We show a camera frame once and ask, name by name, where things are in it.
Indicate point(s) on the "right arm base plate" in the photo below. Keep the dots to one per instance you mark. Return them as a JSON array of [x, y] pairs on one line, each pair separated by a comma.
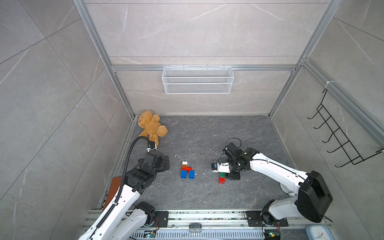
[[257, 219]]

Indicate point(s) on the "black wall hook rack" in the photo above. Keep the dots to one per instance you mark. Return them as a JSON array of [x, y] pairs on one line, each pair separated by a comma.
[[354, 157]]

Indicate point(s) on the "white wire mesh basket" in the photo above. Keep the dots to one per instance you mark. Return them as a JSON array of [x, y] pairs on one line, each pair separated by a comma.
[[197, 80]]

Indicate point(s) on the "red long lego brick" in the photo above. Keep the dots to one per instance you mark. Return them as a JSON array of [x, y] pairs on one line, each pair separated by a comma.
[[187, 169]]

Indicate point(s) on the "blue lego brick bottom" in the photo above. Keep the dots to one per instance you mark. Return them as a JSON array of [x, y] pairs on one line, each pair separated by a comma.
[[191, 174]]

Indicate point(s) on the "blue-rimmed clock on rail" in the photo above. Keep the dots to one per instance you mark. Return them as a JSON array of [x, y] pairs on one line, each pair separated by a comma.
[[318, 232]]

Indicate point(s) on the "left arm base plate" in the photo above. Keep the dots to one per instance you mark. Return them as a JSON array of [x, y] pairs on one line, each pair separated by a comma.
[[157, 219]]

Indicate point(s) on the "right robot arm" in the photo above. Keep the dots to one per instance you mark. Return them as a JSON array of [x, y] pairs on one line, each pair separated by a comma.
[[309, 195]]

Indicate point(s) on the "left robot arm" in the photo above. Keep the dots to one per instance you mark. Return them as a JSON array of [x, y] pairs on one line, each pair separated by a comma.
[[109, 225]]

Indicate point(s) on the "brown teddy bear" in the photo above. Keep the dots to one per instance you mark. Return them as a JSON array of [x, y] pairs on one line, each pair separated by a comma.
[[151, 126]]

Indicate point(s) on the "aluminium front rail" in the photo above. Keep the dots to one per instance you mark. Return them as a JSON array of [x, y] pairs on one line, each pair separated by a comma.
[[222, 225]]

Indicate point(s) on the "red square lego brick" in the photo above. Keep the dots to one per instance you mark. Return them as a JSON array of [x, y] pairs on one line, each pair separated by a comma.
[[221, 180]]

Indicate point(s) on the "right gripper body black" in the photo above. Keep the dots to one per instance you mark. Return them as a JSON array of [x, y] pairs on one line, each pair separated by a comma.
[[234, 170]]

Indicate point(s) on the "blue lego brick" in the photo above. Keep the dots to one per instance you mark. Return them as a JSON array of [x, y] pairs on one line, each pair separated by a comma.
[[191, 174], [184, 174]]

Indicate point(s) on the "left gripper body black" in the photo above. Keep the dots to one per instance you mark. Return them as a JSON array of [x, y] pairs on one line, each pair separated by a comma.
[[162, 167]]

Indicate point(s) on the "brown block at left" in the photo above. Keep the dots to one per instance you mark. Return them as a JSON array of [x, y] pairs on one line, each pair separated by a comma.
[[114, 187]]

